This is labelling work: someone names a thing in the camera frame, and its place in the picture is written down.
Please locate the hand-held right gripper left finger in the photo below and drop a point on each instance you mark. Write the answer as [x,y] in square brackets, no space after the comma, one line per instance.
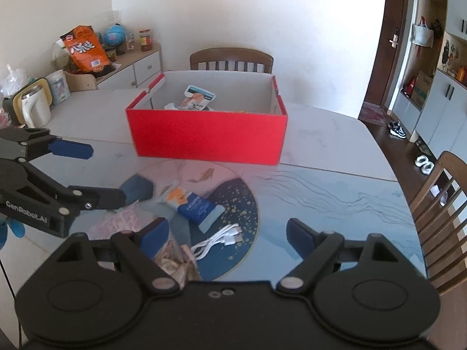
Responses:
[155,237]

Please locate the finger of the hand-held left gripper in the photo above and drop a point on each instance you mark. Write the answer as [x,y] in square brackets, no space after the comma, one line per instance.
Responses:
[105,198]
[71,149]

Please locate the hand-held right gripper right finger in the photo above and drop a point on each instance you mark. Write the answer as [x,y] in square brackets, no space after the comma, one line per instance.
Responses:
[299,235]

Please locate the pink white packet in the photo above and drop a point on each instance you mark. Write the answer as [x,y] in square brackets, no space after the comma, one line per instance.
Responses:
[120,222]

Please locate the orange white snack packet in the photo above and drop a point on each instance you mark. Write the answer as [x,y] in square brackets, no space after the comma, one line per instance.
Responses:
[175,197]

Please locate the blue candy packet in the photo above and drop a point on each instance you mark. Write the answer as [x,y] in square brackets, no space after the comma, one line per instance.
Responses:
[200,209]

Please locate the red cardboard box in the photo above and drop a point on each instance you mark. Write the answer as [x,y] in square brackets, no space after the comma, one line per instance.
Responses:
[208,138]

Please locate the white blue snack packet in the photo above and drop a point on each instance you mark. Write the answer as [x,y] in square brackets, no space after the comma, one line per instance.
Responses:
[199,96]

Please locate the marble patterned desktop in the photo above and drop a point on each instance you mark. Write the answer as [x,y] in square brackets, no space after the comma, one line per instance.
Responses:
[328,189]

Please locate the person's left hand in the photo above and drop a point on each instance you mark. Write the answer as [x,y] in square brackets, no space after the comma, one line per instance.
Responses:
[16,229]

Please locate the white yellow electric kettle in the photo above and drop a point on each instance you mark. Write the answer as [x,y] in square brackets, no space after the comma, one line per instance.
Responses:
[34,107]

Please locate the white printed mug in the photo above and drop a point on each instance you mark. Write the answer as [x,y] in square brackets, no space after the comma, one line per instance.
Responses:
[60,87]

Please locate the light wooden box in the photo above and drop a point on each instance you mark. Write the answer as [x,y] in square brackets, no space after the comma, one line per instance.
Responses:
[82,81]

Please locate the clear plastic bag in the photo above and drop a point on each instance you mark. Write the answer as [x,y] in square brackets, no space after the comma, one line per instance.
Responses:
[12,80]

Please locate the orange snack bag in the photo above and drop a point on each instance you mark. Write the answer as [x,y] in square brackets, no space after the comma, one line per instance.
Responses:
[85,49]

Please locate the white wooden sideboard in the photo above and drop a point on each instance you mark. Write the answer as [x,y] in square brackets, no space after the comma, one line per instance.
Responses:
[146,67]

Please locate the blue globe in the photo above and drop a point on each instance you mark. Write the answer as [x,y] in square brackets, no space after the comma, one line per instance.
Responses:
[114,35]

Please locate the red lidded jar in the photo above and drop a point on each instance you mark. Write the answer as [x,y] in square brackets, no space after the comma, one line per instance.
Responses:
[145,41]

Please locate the patterned doormat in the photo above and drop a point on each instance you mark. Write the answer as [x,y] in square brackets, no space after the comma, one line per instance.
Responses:
[374,113]

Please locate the white slipper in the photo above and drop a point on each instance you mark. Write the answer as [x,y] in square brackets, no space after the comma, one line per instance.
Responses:
[420,160]
[428,167]

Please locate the pair of dark sneakers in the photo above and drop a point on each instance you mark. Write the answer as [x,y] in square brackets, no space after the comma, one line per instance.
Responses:
[397,129]

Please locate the brown slatted wooden chair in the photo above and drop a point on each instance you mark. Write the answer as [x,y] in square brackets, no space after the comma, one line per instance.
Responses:
[450,167]

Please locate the dark wooden chair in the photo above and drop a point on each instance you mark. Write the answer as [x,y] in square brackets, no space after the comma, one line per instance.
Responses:
[230,56]

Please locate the red bag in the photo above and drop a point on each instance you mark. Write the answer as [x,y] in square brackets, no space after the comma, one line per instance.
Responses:
[410,87]

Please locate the silver door lock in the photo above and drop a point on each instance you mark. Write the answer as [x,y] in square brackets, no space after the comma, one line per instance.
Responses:
[394,38]

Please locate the orange bottle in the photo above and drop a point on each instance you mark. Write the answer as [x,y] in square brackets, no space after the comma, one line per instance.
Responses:
[460,73]

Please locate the grey tote bag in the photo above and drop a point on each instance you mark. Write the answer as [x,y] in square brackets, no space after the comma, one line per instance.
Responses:
[422,35]

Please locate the dark brown door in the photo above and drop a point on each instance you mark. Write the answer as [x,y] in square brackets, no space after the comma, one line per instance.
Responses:
[394,7]

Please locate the grey wood wall cabinet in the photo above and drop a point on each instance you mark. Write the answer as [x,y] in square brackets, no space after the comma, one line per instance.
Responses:
[452,116]

